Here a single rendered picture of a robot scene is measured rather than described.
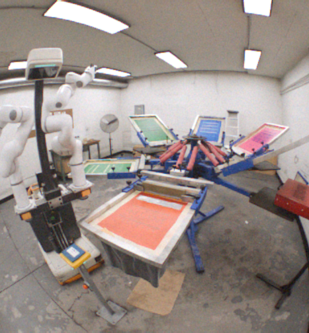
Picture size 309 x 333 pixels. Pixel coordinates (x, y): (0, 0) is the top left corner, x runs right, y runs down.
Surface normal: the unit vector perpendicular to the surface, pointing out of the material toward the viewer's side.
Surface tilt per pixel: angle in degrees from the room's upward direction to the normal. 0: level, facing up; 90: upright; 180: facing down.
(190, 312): 0
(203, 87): 90
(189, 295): 0
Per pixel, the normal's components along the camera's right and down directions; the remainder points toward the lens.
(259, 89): -0.48, 0.29
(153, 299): -0.02, -0.95
